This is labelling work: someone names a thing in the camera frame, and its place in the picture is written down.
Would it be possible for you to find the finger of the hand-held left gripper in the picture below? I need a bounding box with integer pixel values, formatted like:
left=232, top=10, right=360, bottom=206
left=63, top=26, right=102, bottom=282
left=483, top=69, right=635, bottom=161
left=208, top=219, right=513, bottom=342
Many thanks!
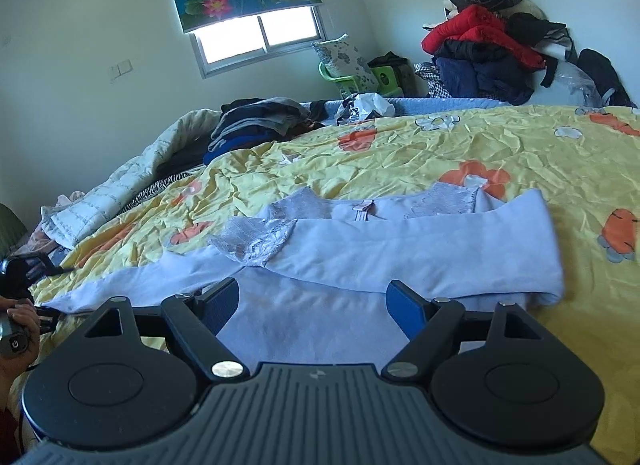
left=34, top=306, right=68, bottom=335

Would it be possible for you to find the person's left forearm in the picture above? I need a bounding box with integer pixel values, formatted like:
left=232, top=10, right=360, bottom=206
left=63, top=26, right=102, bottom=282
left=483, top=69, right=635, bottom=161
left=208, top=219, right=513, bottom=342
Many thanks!
left=0, top=375, right=26, bottom=456

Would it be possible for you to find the pink cloth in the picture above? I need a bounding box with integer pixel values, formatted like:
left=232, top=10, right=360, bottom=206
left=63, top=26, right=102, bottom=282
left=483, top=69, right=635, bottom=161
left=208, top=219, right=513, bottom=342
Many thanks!
left=15, top=190, right=86, bottom=266

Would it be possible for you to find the houndstooth cloth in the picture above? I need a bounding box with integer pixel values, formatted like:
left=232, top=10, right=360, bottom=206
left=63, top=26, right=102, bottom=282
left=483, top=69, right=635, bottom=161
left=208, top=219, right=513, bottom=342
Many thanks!
left=414, top=62, right=453, bottom=98

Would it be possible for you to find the white printed quilt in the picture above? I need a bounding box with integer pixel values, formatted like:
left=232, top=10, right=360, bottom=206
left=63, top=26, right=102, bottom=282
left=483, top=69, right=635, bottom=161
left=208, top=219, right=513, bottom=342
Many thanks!
left=40, top=107, right=226, bottom=248

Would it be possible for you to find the red padded jacket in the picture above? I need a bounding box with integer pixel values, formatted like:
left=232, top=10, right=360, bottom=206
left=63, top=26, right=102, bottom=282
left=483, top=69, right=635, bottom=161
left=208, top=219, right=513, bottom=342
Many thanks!
left=421, top=5, right=547, bottom=70

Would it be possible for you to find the black backpack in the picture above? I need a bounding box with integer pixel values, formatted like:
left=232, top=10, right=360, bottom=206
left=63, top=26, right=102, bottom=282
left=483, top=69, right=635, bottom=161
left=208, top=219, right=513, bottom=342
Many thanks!
left=576, top=48, right=638, bottom=108

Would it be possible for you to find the yellow floral bedsheet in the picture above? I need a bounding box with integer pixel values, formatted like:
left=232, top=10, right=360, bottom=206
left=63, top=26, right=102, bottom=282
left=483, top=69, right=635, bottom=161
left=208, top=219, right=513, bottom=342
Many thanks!
left=20, top=104, right=640, bottom=446

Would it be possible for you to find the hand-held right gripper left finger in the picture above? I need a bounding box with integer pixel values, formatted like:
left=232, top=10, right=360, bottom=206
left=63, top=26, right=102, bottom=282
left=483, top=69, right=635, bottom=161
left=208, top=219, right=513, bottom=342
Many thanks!
left=80, top=276, right=251, bottom=380

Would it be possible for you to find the white plastic bag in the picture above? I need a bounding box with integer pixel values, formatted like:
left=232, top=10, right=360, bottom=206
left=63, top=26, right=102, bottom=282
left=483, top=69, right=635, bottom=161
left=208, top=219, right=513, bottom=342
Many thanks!
left=334, top=92, right=396, bottom=126

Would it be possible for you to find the aluminium framed window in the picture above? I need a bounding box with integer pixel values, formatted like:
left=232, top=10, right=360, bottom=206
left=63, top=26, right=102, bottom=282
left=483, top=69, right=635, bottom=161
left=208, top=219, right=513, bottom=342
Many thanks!
left=189, top=4, right=326, bottom=80

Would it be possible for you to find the grey floral pillow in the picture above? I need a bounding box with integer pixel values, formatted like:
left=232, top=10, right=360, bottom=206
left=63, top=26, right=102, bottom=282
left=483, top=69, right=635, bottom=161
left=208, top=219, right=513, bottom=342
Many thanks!
left=311, top=34, right=382, bottom=90

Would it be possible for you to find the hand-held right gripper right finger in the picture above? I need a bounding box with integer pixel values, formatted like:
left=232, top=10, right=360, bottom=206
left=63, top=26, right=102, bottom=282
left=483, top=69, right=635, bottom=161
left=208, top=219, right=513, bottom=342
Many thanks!
left=381, top=279, right=551, bottom=380

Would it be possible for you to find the zebra striped cloth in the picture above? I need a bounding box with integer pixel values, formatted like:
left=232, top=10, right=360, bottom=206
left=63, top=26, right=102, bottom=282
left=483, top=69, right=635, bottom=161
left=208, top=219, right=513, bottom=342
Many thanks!
left=117, top=172, right=193, bottom=213

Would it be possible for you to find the clear plastic bag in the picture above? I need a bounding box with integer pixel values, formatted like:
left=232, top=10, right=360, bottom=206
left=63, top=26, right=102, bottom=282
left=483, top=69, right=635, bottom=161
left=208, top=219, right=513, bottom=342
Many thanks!
left=552, top=62, right=603, bottom=106

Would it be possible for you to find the stack of dark folded clothes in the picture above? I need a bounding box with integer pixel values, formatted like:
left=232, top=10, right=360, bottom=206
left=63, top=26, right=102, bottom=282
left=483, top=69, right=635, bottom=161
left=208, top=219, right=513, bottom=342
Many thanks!
left=202, top=97, right=331, bottom=166

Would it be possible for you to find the green plastic chair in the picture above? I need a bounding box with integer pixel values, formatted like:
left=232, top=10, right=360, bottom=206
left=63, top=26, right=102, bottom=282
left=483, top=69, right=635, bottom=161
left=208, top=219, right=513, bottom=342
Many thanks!
left=319, top=61, right=396, bottom=100

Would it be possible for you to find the navy blue jacket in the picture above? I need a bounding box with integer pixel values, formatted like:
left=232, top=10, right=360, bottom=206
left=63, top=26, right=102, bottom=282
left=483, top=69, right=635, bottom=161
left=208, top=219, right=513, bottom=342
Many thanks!
left=431, top=52, right=538, bottom=106

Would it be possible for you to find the light lavender lace-trimmed dress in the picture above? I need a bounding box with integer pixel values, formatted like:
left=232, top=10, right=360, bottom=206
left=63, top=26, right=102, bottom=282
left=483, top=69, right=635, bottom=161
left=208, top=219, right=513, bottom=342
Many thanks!
left=37, top=182, right=566, bottom=366

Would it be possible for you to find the black jacket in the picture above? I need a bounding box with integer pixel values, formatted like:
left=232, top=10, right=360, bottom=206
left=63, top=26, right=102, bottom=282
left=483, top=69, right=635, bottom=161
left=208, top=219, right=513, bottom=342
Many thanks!
left=507, top=12, right=576, bottom=88

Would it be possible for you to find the person's left hand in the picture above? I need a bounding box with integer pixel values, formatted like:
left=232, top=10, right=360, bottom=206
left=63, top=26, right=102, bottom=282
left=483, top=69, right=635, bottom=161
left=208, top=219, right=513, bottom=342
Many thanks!
left=0, top=295, right=42, bottom=386

